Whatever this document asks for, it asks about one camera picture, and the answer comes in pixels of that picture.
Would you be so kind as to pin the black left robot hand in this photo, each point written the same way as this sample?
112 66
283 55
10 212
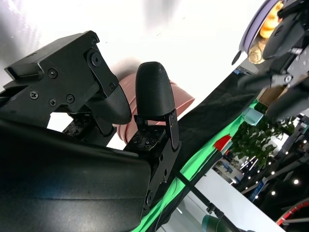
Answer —
289 48

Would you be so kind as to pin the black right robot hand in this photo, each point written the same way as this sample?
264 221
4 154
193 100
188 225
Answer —
60 188

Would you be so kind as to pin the yellow bun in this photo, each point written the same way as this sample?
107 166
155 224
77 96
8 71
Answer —
268 25

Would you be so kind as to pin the purple plate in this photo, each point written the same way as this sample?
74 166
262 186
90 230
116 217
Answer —
252 29

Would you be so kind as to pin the cardboard box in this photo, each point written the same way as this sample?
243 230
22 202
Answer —
268 96

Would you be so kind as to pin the teal box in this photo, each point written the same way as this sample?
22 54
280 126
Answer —
253 116

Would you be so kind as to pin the green leafy plant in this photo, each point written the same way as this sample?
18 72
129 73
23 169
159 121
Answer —
253 140

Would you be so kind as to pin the black backdrop cloth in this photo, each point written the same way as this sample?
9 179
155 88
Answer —
212 113

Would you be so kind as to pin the red object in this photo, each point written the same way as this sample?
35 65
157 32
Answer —
223 143

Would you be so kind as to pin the green cloth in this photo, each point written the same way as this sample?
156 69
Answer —
205 154

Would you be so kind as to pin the teal cylinder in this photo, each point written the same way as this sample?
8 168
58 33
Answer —
213 224

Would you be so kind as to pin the white counter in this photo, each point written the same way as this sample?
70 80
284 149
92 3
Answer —
229 198

